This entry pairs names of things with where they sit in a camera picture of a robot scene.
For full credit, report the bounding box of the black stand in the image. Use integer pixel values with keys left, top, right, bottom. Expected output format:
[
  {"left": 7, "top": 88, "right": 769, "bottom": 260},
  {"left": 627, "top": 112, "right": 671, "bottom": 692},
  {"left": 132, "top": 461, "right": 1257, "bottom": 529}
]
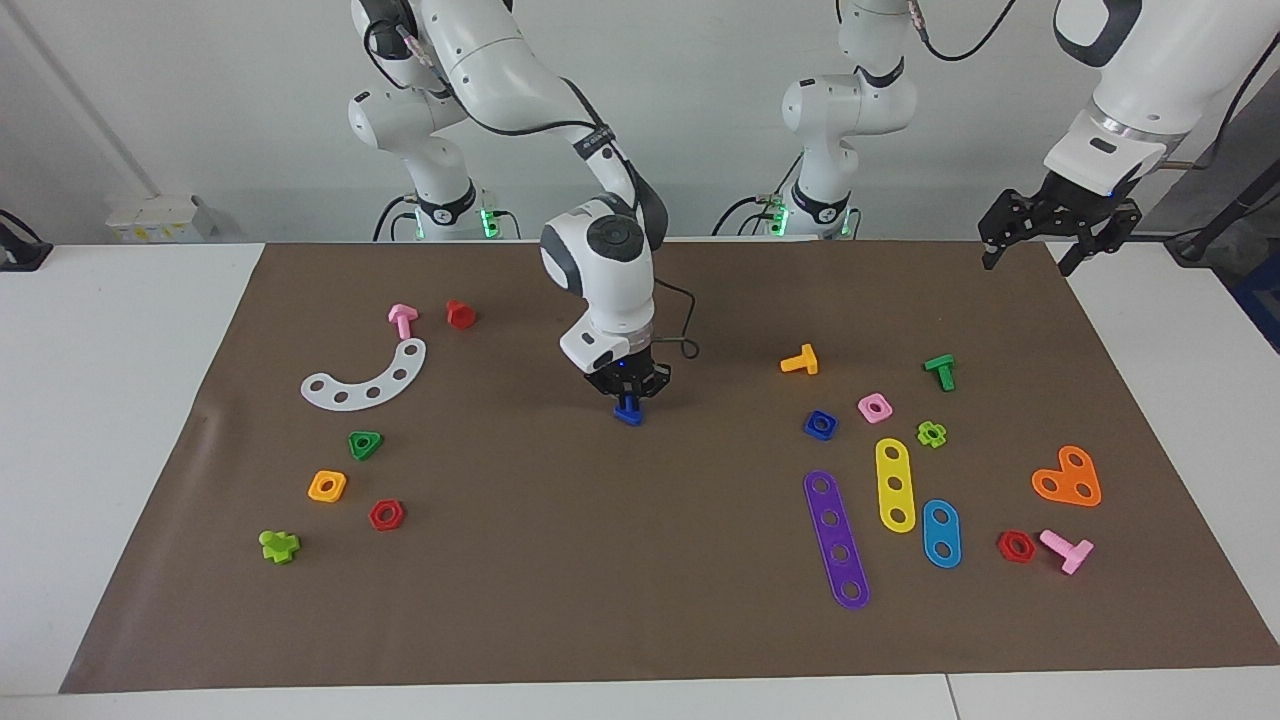
[{"left": 1165, "top": 160, "right": 1280, "bottom": 266}]

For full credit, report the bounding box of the brown table mat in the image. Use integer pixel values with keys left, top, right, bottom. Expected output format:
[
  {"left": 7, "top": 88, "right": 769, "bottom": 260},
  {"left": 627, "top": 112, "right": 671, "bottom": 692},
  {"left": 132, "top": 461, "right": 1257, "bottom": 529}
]
[{"left": 58, "top": 238, "right": 1280, "bottom": 694}]

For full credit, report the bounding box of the blue box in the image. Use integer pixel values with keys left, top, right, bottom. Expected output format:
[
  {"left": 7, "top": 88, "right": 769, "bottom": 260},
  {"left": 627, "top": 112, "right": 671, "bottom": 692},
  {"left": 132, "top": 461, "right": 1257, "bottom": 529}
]
[{"left": 1235, "top": 265, "right": 1280, "bottom": 351}]

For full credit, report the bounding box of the orange heart-shaped plate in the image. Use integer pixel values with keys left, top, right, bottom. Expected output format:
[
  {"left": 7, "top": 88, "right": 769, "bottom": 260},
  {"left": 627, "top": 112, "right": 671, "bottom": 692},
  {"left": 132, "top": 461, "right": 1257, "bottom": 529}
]
[{"left": 1031, "top": 445, "right": 1103, "bottom": 508}]

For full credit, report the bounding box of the yellow three-hole plate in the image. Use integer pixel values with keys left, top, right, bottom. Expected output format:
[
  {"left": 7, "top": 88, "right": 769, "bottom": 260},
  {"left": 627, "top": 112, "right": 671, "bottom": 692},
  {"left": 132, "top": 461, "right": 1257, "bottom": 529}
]
[{"left": 875, "top": 437, "right": 917, "bottom": 534}]

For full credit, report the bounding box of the purple four-hole strip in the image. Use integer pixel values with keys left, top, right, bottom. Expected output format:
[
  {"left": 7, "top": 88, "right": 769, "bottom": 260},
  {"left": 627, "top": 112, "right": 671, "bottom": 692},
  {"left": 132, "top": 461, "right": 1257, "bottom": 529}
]
[{"left": 803, "top": 470, "right": 871, "bottom": 610}]

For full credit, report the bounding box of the white curved five-hole plate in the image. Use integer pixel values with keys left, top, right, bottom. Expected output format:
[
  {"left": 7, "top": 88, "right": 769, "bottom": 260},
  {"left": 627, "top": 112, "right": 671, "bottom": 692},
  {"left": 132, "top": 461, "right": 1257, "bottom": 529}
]
[{"left": 300, "top": 338, "right": 428, "bottom": 412}]

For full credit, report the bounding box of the blue two-hole plate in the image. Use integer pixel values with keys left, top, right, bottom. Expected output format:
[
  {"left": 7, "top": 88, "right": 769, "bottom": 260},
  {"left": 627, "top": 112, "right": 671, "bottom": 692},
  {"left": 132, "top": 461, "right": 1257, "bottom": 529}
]
[{"left": 921, "top": 499, "right": 963, "bottom": 569}]

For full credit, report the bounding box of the white power box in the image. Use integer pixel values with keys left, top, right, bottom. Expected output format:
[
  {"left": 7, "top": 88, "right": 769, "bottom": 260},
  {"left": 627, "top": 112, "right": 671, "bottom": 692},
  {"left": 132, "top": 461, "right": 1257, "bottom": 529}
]
[{"left": 107, "top": 194, "right": 216, "bottom": 243}]

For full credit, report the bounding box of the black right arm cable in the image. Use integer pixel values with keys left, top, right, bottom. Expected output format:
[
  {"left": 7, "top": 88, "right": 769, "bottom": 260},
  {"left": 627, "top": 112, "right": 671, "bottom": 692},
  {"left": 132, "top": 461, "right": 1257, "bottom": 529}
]
[{"left": 363, "top": 15, "right": 701, "bottom": 361}]

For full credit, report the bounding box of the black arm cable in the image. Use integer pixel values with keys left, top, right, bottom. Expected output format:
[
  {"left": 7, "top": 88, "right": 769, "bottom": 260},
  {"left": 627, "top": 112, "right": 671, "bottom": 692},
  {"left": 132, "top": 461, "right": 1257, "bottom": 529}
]
[
  {"left": 910, "top": 0, "right": 1280, "bottom": 171},
  {"left": 363, "top": 15, "right": 701, "bottom": 361}
]

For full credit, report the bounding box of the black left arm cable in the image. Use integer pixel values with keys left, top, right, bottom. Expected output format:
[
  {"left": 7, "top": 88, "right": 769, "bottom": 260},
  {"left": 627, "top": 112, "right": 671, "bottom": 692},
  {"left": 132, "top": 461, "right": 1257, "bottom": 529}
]
[{"left": 910, "top": 0, "right": 1280, "bottom": 171}]

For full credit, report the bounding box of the black left base cable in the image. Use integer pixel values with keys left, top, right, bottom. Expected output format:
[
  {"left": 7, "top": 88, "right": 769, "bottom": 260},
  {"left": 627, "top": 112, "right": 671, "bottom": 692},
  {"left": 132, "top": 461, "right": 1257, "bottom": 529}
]
[{"left": 711, "top": 195, "right": 781, "bottom": 238}]

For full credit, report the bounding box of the black base cable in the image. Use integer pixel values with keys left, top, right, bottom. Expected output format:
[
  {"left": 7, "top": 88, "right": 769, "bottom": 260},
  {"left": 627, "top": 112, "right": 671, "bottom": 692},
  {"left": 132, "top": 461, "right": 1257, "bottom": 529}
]
[
  {"left": 373, "top": 195, "right": 416, "bottom": 242},
  {"left": 711, "top": 195, "right": 781, "bottom": 238}
]

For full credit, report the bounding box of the black right base cable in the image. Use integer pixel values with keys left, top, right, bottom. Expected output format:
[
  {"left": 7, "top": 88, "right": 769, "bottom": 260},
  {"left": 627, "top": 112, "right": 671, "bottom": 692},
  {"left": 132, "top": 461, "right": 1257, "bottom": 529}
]
[{"left": 373, "top": 195, "right": 416, "bottom": 242}]

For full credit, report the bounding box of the black clamp mount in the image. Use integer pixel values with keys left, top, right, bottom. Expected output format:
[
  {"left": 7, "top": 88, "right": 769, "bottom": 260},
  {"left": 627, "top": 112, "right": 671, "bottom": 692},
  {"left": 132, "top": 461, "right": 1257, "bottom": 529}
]
[{"left": 0, "top": 208, "right": 54, "bottom": 273}]

